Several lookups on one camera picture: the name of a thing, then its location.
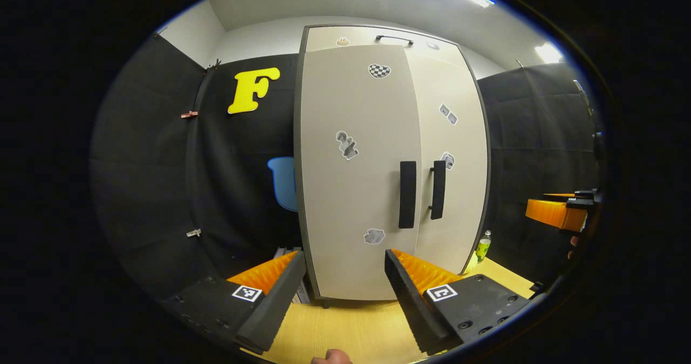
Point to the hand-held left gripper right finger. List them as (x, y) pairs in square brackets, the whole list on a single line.
[(410, 304)]

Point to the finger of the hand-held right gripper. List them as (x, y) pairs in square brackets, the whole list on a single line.
[(553, 213), (559, 196)]

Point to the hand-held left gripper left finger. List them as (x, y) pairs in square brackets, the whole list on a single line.
[(275, 304)]

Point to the white cabinet door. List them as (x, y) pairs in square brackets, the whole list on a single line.
[(334, 202), (461, 213)]

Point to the white shoe cabinet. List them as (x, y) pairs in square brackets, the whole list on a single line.
[(297, 137)]

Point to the beige cabinet drawer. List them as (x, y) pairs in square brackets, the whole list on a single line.
[(324, 37)]

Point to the green plastic bottle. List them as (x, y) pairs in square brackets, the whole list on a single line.
[(482, 249)]

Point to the silver cloth clip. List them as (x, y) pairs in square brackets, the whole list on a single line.
[(194, 233)]

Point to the small ceiling light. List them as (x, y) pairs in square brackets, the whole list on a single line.
[(549, 53)]

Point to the red cloth clip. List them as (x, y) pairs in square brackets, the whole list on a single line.
[(189, 114)]

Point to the black cloth clip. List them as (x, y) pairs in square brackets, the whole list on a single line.
[(215, 64)]

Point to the black frame foot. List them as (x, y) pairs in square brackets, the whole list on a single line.
[(537, 287)]

